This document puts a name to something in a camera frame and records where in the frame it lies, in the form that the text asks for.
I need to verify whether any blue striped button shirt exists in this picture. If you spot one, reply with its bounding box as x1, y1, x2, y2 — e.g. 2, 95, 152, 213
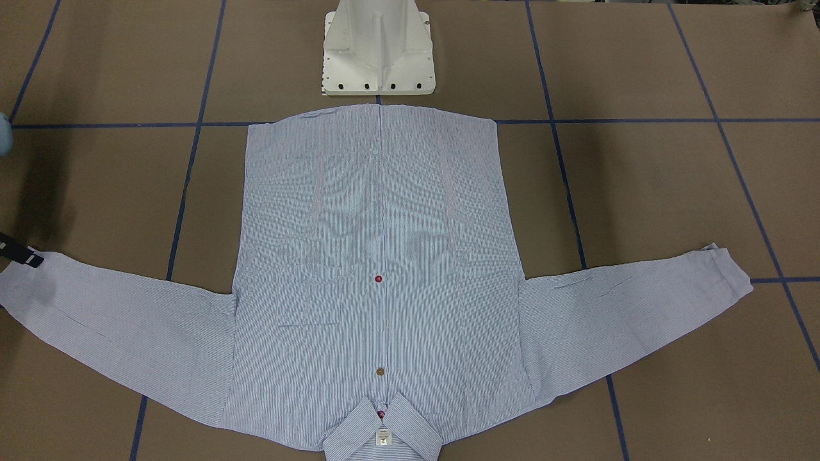
2, 104, 753, 460

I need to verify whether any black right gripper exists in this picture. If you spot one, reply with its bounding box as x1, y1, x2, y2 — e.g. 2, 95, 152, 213
1, 233, 44, 268

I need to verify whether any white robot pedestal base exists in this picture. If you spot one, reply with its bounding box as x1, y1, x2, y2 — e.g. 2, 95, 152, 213
320, 1, 436, 97

